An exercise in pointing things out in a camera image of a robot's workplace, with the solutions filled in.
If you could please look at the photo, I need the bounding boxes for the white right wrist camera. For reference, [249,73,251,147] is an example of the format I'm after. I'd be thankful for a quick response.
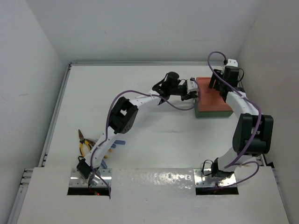
[223,59,239,68]

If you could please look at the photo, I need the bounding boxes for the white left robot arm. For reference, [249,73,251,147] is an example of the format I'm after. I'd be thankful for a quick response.
[77,71,200,180]

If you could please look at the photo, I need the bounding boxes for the green drawer box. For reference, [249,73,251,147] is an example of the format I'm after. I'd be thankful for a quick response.
[193,100,233,118]

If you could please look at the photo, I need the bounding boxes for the blue handled screwdriver top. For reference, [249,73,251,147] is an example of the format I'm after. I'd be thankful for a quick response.
[114,140,126,145]

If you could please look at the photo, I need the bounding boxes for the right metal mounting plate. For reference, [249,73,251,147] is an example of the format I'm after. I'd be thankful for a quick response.
[193,168,237,188]

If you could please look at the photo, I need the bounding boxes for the yellow handled cutting pliers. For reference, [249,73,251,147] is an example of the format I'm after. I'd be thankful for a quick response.
[86,139,96,150]

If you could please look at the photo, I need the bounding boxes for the salmon drawer box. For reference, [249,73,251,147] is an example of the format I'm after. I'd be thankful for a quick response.
[195,77,232,112]

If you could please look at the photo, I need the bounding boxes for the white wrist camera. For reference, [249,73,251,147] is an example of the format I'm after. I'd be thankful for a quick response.
[223,59,239,68]
[186,79,198,93]

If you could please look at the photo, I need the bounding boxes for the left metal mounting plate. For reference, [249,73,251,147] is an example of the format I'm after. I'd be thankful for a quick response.
[69,168,112,188]

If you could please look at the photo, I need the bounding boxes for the blue handled screwdriver bottom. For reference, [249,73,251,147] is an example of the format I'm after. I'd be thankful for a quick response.
[101,160,107,169]

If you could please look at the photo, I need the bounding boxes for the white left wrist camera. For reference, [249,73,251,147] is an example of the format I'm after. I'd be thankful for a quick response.
[186,79,198,93]

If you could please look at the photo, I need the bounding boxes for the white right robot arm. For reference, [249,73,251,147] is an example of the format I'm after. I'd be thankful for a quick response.
[208,66,274,178]

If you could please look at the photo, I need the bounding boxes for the yellow handled long-nose pliers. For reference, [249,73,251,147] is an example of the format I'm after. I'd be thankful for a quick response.
[78,129,91,157]

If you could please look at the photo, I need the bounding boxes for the metal mounting plate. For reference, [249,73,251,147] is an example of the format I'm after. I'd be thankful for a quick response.
[69,168,112,188]
[193,168,237,188]

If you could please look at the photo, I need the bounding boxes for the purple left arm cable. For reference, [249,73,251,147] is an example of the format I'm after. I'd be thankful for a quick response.
[90,90,199,194]

